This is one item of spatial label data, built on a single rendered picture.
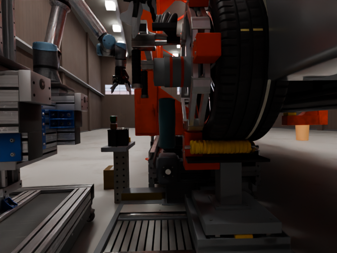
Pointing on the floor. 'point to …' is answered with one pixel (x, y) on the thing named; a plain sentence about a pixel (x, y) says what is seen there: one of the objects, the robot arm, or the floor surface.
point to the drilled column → (121, 173)
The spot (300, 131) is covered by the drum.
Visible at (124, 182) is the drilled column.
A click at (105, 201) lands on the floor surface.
